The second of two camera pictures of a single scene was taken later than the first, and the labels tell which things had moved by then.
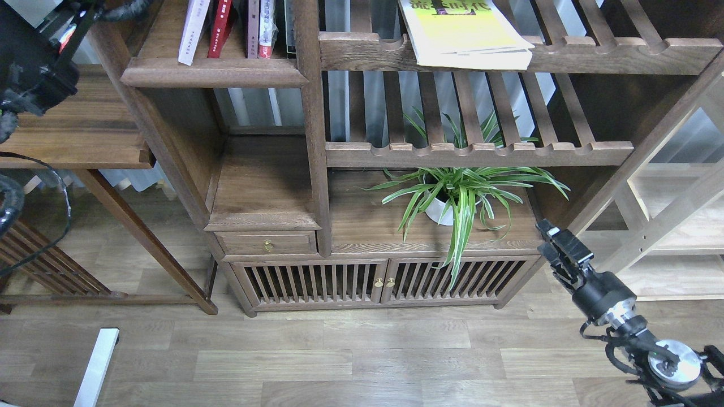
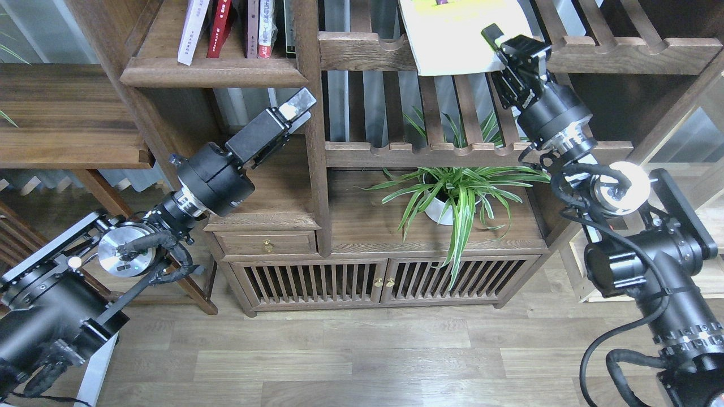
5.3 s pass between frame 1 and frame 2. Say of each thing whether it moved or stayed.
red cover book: stayed
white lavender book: stayed
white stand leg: stayed
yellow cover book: moved
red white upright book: stayed
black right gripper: moved
